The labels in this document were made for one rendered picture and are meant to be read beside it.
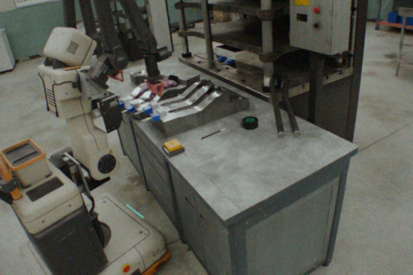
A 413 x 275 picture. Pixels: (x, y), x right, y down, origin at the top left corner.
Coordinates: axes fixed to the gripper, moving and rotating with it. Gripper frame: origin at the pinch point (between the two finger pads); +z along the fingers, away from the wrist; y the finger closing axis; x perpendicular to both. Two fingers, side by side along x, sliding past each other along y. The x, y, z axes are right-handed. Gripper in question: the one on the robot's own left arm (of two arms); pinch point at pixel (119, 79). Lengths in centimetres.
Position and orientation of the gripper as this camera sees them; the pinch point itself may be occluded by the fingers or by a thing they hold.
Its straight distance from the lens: 189.0
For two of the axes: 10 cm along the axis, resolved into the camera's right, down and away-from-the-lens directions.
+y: -7.3, -2.5, 6.3
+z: 3.8, 6.2, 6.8
